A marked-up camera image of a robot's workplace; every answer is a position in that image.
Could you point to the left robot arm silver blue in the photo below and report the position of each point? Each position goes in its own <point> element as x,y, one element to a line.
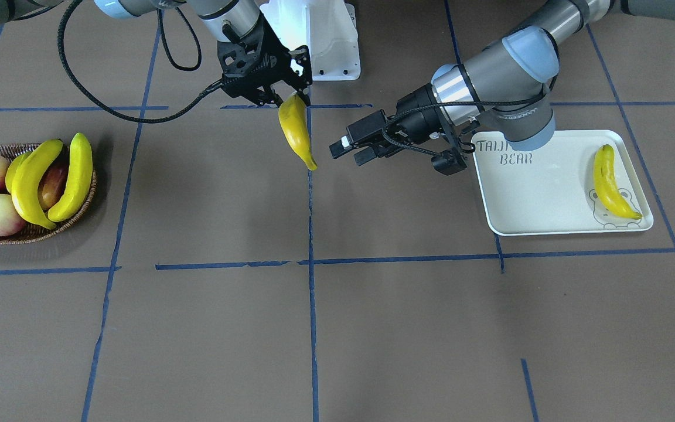
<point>506,87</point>

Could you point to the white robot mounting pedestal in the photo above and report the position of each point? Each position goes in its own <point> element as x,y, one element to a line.
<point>329,30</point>

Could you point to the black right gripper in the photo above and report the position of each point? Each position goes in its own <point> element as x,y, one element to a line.
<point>269,54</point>

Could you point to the yellow banana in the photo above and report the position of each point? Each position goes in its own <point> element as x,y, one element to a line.
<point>25,183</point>
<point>292,116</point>
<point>78,182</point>
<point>605,184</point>

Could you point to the yellow green fruit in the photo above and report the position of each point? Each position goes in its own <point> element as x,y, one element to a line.
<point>12,168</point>

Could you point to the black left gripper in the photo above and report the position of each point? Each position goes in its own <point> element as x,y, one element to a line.
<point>414,114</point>

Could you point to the brown wicker basket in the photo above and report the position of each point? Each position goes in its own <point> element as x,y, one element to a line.
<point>32,233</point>

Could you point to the red mango fruit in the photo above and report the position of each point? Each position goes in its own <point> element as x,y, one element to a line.
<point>53,182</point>

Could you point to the white rectangular plate tray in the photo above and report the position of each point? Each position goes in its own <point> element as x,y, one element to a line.
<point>551,190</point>

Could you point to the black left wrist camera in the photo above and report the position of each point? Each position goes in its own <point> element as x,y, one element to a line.
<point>448,162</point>

